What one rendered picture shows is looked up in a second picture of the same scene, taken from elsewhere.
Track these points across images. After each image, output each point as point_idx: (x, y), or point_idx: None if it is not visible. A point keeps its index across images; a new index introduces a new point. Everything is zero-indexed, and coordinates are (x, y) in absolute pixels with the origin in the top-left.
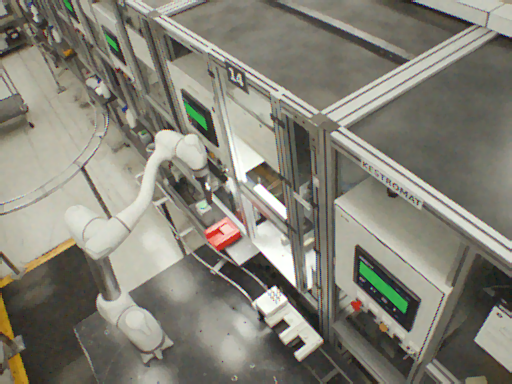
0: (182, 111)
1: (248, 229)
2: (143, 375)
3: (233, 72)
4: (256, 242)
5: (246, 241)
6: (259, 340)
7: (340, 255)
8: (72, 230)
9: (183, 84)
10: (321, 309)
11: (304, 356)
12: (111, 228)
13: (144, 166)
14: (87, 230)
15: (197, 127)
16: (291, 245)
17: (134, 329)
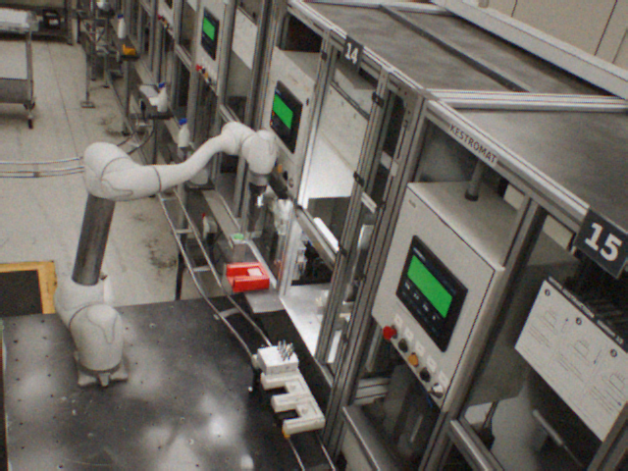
0: (265, 114)
1: (282, 277)
2: (70, 398)
3: (350, 47)
4: (284, 299)
5: (272, 294)
6: (239, 413)
7: (391, 263)
8: (93, 161)
9: (283, 75)
10: (337, 383)
11: (294, 431)
12: (142, 172)
13: (177, 192)
14: (114, 163)
15: (278, 128)
16: (332, 280)
17: (95, 324)
